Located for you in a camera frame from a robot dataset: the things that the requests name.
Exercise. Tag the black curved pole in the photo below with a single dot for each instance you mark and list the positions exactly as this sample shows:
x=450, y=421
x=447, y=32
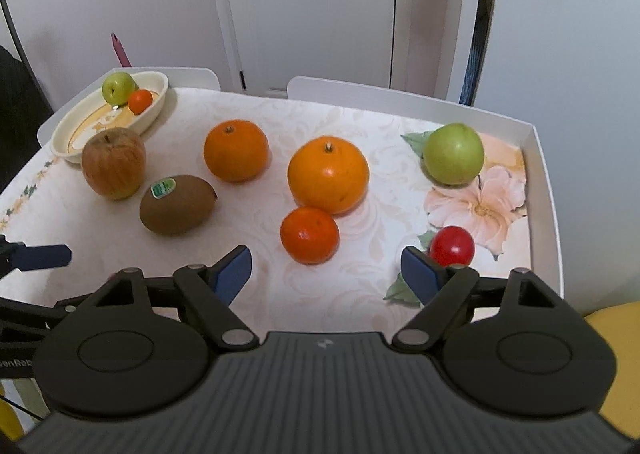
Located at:
x=15, y=29

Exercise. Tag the red tomato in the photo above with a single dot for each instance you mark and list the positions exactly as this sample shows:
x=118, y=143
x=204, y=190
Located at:
x=451, y=244

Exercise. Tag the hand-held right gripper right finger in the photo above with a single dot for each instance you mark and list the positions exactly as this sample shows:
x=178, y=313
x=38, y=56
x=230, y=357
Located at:
x=419, y=274

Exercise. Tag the large orange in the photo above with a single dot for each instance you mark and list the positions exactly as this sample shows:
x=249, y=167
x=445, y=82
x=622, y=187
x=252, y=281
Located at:
x=327, y=177

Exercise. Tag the white panel door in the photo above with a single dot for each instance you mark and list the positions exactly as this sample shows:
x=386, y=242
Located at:
x=310, y=34

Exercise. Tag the blue striped fabric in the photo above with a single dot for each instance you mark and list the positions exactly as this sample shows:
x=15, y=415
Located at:
x=474, y=64

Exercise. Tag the yellow stool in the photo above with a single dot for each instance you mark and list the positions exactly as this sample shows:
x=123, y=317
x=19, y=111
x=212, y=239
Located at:
x=620, y=344

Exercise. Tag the medium orange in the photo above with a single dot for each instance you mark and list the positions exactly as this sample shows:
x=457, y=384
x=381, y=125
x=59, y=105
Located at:
x=236, y=152

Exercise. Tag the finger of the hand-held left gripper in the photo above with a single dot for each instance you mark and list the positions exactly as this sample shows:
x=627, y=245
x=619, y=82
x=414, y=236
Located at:
x=30, y=310
x=45, y=257

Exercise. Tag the small tangerine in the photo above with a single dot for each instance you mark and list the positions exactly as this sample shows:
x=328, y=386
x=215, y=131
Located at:
x=140, y=102

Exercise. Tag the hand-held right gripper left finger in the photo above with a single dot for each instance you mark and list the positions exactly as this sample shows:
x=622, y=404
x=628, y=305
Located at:
x=232, y=274

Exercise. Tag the striped cloth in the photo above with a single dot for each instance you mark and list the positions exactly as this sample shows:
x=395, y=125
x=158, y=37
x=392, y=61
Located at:
x=22, y=399

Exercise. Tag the large green apple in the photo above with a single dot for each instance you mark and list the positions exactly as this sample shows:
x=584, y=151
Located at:
x=453, y=154

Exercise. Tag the mandarin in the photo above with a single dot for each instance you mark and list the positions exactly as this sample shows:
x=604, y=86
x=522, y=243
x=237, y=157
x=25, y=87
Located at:
x=309, y=235

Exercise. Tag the brown kiwi with sticker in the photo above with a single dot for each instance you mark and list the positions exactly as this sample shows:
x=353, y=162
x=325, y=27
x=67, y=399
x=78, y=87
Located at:
x=182, y=206

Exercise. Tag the small green apple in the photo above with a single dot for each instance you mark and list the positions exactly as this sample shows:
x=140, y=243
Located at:
x=118, y=87

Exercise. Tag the red yellow apple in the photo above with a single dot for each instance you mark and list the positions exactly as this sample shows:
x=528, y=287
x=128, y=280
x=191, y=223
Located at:
x=114, y=162

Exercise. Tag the cream oval bowl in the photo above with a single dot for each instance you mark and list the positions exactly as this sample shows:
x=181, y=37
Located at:
x=80, y=129

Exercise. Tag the white door with recess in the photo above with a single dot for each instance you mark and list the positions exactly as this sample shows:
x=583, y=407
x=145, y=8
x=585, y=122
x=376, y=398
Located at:
x=575, y=84

